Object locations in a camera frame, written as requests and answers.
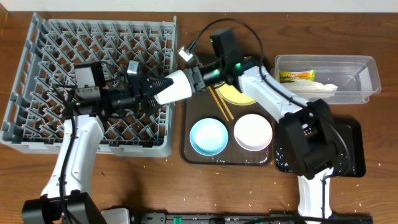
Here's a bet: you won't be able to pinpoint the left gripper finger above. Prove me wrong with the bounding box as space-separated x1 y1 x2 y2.
142 77 174 96
141 99 162 117

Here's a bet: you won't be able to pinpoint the light blue bowl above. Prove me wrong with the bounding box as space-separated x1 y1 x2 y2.
189 118 229 156

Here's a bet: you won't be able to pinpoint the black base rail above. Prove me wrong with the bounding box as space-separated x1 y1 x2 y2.
101 207 373 224

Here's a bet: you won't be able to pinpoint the white napkin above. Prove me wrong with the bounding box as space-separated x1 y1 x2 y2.
282 79 338 100

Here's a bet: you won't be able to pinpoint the dark brown serving tray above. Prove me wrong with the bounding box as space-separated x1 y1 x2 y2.
180 90 275 166

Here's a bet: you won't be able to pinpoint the right wooden chopstick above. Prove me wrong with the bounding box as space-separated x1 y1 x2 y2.
213 90 234 121

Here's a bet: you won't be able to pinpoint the white paper cup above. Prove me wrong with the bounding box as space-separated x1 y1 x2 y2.
154 70 192 105

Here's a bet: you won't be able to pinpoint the white bowl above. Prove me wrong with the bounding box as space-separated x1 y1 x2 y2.
233 114 273 152

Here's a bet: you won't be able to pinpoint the rice and food scraps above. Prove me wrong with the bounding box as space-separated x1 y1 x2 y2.
275 147 366 177

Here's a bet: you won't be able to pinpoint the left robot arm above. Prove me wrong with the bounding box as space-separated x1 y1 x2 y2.
22 70 174 223

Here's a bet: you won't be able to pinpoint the green yellow snack wrapper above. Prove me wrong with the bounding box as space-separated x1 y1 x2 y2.
278 69 316 82

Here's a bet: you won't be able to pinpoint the clear plastic waste bin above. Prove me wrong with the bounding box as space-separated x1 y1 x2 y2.
271 55 381 104

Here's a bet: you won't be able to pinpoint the wooden chopstick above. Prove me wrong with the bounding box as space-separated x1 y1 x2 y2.
208 87 229 121
213 90 234 121

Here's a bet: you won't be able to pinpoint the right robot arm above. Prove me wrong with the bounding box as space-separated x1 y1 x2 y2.
183 59 350 219

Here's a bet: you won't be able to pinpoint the black waste tray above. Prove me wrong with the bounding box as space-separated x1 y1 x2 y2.
274 116 366 178

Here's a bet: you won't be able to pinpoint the yellow plastic plate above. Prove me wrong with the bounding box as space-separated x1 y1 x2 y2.
216 84 256 106

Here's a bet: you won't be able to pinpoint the grey plastic dishwasher rack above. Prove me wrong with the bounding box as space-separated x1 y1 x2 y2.
1 14 179 154

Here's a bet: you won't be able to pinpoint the left wooden chopstick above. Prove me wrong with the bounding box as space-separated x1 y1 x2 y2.
208 87 229 121

